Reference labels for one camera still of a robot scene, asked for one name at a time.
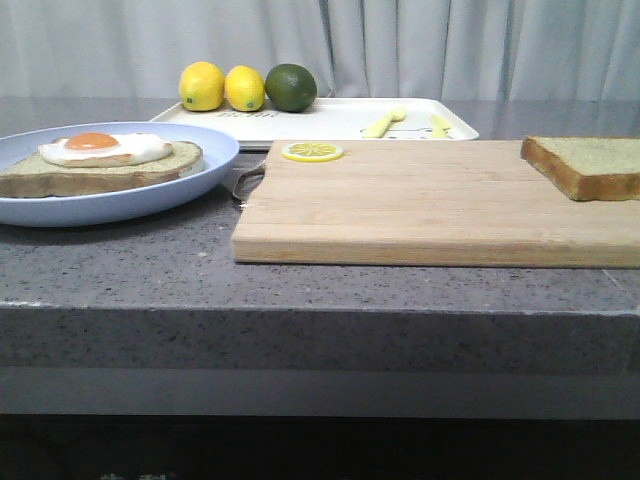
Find blue plate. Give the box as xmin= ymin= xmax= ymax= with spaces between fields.
xmin=1 ymin=121 xmax=239 ymax=227

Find bread slice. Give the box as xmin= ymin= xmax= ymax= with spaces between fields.
xmin=521 ymin=136 xmax=639 ymax=201
xmin=1 ymin=141 xmax=205 ymax=198

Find white bear tray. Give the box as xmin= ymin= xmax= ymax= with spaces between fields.
xmin=153 ymin=98 xmax=478 ymax=151

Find lemon slice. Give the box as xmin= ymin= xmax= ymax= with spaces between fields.
xmin=281 ymin=142 xmax=344 ymax=163

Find wooden cutting board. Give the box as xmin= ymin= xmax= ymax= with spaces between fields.
xmin=232 ymin=140 xmax=639 ymax=268

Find yellow plastic fork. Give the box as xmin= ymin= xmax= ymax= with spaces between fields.
xmin=361 ymin=107 xmax=407 ymax=139

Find green lime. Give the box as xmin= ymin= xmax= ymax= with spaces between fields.
xmin=265 ymin=63 xmax=317 ymax=113

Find yellow plastic knife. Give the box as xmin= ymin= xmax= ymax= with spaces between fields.
xmin=430 ymin=115 xmax=452 ymax=139

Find right yellow lemon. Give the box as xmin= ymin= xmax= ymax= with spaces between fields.
xmin=225 ymin=65 xmax=265 ymax=112

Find yellow lemon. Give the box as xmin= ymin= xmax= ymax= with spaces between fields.
xmin=225 ymin=65 xmax=265 ymax=112
xmin=179 ymin=61 xmax=225 ymax=112

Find left yellow lemon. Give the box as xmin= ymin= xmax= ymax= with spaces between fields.
xmin=179 ymin=61 xmax=225 ymax=112

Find fried egg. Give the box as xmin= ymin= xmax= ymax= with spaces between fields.
xmin=38 ymin=132 xmax=173 ymax=167

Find grey curtain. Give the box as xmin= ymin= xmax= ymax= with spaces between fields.
xmin=1 ymin=1 xmax=639 ymax=101

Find metal cutting board handle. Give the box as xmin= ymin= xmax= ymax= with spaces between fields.
xmin=231 ymin=162 xmax=266 ymax=202

